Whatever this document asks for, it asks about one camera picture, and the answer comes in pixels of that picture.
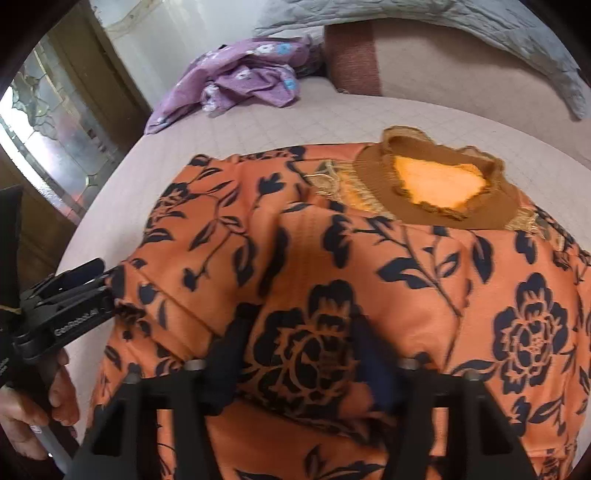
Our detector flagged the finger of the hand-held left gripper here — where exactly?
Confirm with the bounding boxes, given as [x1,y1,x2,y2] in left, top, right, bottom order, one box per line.
[14,285,118,363]
[30,258,108,302]

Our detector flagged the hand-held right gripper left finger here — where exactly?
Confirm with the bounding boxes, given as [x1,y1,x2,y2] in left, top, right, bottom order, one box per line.
[69,302,264,480]

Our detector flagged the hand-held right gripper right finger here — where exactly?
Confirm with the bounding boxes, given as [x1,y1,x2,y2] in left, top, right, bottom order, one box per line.
[344,314,539,480]

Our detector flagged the orange black floral garment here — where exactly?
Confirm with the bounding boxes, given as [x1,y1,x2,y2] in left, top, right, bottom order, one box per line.
[85,126,591,480]

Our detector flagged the person's left hand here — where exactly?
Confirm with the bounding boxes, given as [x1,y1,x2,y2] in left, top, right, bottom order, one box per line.
[0,348,80,462]

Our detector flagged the wooden door with glass pane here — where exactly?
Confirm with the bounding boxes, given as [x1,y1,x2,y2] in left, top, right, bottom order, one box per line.
[0,0,154,282]

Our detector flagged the purple floral cloth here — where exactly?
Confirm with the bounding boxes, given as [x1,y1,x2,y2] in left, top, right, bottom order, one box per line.
[144,36,326,136]

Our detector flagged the beige pillow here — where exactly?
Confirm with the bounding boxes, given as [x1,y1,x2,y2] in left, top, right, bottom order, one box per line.
[323,21,591,160]

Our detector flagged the grey quilted blanket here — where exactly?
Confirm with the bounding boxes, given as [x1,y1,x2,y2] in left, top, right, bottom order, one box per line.
[253,0,591,121]

